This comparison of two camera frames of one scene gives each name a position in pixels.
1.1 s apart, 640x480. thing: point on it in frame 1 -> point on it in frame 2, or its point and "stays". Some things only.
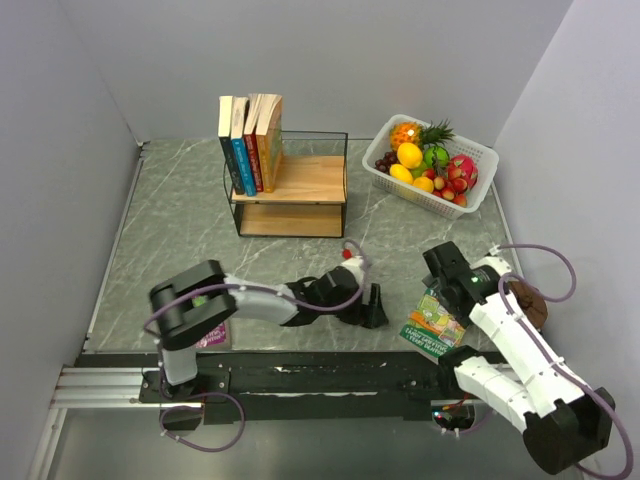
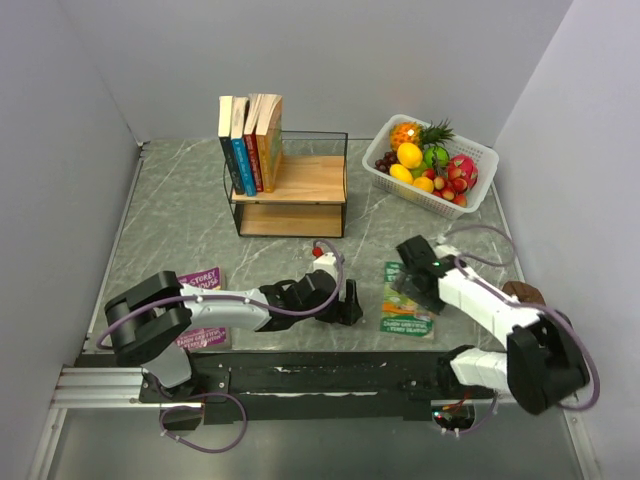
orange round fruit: [409, 155] stays
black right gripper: [438, 284] -> [398, 283]
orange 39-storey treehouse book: [269, 134] stays
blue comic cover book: [238, 118] stays
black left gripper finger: [377, 316] -> [353, 308]
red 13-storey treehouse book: [250, 134] stays
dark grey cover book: [224, 135] stays
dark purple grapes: [384, 164] stays
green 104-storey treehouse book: [430, 328] -> [400, 312]
